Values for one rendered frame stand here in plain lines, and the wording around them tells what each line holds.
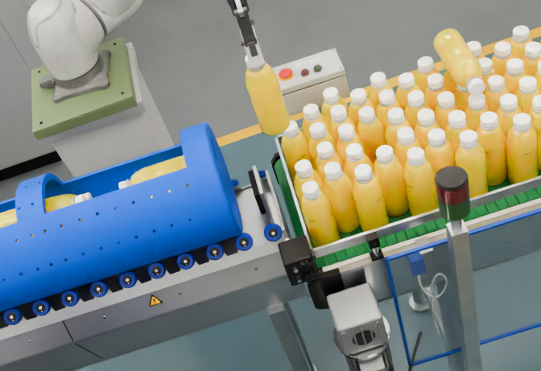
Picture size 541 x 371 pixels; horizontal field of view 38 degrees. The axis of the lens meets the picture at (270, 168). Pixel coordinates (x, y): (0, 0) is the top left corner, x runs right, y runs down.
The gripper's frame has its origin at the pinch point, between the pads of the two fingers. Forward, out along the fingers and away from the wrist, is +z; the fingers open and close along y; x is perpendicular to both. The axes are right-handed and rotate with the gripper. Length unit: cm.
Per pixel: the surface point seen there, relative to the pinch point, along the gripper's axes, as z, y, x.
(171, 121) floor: 142, -160, -50
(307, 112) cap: 32.7, -12.3, 8.2
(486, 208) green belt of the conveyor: 54, 17, 42
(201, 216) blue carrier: 30.4, 13.5, -22.4
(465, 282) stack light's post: 51, 37, 30
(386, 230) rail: 47, 20, 17
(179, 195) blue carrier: 24.9, 10.5, -25.6
